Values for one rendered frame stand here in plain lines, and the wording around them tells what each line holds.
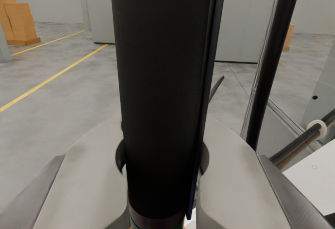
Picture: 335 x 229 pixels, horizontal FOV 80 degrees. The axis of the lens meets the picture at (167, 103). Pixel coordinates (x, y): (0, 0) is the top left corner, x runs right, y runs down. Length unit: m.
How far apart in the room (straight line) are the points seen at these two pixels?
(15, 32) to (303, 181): 8.29
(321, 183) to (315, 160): 0.05
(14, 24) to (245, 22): 6.92
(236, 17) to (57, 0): 10.69
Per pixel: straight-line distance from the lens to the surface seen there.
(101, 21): 7.62
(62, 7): 13.98
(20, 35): 8.32
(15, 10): 8.20
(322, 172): 0.55
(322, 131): 0.39
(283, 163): 0.30
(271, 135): 1.42
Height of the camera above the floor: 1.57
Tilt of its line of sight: 28 degrees down
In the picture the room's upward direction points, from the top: 2 degrees clockwise
